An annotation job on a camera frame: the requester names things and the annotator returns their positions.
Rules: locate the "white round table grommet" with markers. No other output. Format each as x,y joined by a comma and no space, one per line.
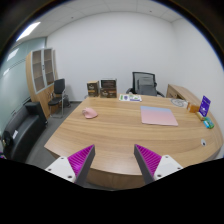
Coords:
203,142

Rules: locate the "small yellow box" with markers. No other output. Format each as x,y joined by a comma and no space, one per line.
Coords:
200,116

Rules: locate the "black mesh office chair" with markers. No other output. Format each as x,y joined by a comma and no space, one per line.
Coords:
143,75

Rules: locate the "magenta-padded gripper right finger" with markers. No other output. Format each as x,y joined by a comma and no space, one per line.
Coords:
149,159

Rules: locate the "grey backpack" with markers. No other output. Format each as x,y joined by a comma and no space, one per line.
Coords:
147,87

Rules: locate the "wooden shelf cabinet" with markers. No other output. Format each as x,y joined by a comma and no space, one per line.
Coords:
39,81

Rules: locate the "small teal box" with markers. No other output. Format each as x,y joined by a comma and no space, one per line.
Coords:
209,123

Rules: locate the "pink computer mouse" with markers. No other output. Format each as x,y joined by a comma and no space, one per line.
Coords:
89,113

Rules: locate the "black cardboard box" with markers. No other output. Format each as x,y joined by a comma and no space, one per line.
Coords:
108,83

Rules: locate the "ceiling light panel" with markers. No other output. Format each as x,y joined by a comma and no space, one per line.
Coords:
28,31

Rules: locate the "small orange-brown box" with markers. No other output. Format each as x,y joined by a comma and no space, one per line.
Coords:
193,107

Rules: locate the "purple card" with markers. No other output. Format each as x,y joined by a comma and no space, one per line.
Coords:
204,106

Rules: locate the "wooden side cabinet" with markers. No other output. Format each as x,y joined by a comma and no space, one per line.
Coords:
181,91

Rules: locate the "white sticker sheet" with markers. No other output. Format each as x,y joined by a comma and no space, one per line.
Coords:
130,97

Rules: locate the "black leather sofa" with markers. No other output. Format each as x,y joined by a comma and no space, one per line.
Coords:
23,128

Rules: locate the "pink and blue mouse pad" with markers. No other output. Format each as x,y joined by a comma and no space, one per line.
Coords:
158,115

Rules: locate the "black visitor chair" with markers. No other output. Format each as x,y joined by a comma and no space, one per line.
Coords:
59,87

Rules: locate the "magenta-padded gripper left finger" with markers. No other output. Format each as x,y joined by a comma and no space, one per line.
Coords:
80,159

